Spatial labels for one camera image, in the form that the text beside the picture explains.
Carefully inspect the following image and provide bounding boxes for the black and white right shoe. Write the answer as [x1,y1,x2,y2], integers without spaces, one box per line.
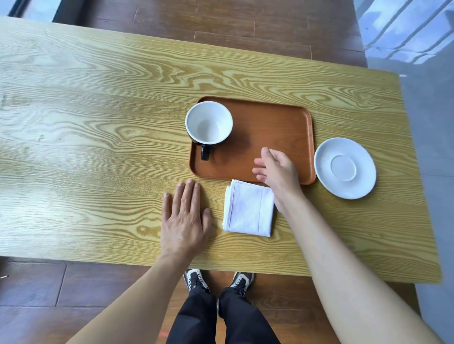
[229,272,255,297]

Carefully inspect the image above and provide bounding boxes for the person's left forearm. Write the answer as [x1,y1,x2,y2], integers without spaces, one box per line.
[65,252,195,344]

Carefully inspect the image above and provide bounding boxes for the person's left hand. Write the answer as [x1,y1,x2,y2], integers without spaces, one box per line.
[160,179,213,263]

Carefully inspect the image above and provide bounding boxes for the folded white cloth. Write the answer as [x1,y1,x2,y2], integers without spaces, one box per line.
[222,179,275,237]

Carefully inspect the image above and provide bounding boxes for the black and white shoe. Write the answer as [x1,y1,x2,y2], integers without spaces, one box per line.
[183,269,210,293]
[229,272,255,297]

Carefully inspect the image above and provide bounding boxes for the brown wooden tray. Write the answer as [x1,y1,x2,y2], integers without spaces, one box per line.
[189,96,317,186]

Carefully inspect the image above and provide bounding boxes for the black and white left shoe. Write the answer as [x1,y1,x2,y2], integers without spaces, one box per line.
[183,269,210,293]

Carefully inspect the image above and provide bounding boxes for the person's right forearm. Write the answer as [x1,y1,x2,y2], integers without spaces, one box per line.
[279,197,444,344]

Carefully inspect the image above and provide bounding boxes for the black trousers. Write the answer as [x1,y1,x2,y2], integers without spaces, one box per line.
[166,285,281,344]

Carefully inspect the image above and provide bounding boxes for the person's right hand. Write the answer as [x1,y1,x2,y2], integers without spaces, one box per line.
[252,147,306,213]

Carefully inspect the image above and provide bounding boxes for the white saucer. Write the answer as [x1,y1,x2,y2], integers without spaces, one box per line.
[314,138,377,200]

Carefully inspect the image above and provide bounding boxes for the black cup with white inside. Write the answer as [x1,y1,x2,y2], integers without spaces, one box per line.
[185,101,234,161]

